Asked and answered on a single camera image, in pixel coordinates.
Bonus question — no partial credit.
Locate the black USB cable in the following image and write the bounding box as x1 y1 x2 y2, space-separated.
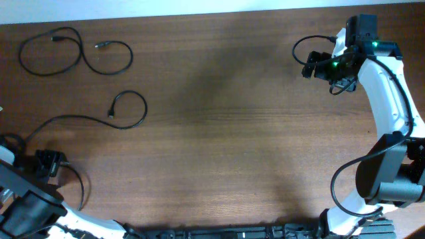
17 26 134 77
59 161 86 212
23 90 149 147

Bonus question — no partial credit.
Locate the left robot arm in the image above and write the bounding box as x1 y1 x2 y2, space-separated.
1 135 146 238

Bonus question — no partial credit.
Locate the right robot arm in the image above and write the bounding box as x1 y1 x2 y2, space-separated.
283 15 424 238

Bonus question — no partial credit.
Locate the right camera cable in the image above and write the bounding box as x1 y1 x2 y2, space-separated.
291 34 415 218

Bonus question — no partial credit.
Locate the camera cable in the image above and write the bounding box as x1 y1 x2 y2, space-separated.
291 34 415 218
0 132 27 157

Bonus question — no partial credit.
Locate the left camera cable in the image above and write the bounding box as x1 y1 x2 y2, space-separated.
0 132 27 157

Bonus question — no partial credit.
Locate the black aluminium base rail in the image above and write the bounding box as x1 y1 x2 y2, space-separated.
141 219 397 239

